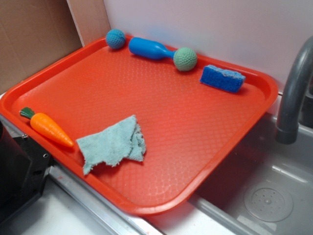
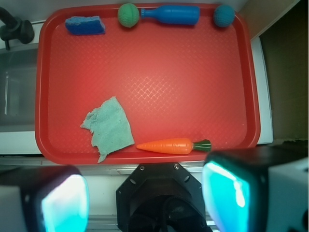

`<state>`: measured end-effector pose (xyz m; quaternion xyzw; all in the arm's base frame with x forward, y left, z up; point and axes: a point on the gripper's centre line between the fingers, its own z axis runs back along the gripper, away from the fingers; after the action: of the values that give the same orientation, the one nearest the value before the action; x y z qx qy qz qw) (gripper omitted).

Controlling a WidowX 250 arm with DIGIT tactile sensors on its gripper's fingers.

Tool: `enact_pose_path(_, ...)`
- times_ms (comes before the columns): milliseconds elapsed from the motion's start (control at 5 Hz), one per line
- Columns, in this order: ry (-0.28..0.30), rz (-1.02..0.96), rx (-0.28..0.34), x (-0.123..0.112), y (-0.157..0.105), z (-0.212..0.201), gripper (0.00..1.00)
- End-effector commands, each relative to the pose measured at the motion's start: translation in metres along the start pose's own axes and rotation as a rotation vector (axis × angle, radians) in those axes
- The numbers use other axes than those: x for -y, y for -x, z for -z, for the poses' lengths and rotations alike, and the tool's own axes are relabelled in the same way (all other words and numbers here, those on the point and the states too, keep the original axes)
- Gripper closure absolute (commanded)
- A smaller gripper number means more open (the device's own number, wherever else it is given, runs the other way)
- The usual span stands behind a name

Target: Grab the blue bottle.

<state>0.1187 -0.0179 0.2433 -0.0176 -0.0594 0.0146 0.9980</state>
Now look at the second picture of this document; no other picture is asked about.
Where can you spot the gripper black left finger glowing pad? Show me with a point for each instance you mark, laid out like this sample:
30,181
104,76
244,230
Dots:
43,199

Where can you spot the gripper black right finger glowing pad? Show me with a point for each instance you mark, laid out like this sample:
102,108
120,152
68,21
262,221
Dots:
261,189

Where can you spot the blue plastic bottle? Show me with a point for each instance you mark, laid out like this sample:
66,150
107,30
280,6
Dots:
173,14

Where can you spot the light green cloth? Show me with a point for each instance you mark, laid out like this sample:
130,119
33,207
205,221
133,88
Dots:
110,128

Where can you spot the orange toy carrot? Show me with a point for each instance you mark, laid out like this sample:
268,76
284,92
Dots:
175,146

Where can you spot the red plastic tray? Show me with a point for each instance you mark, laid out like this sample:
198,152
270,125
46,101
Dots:
172,81

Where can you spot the metal sink basin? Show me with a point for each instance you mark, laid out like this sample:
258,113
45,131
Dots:
18,68

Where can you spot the black faucet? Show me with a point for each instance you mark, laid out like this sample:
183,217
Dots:
15,28

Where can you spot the blue textured ball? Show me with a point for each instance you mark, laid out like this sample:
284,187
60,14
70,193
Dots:
223,16

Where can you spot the blue sponge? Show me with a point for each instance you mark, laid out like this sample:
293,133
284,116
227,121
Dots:
79,25

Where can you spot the green textured ball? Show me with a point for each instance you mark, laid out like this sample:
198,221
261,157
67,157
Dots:
128,15

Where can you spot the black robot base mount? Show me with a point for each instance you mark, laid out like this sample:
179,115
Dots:
161,198

